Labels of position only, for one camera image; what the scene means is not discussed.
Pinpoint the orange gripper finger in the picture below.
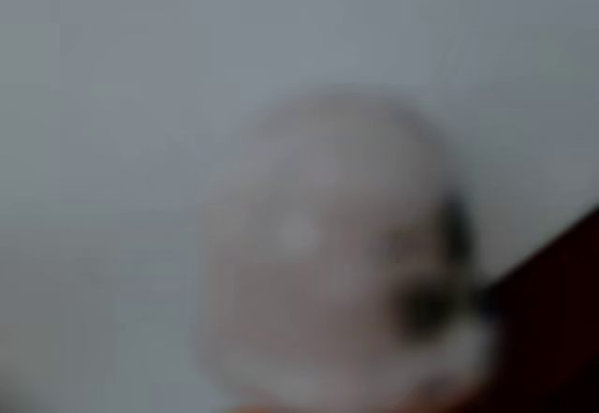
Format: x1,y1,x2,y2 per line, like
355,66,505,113
238,402,469,413

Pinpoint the blurry pale round object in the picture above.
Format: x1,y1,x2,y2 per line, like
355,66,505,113
186,87,497,409

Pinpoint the dark maroon box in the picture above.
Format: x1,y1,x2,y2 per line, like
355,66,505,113
476,204,599,413

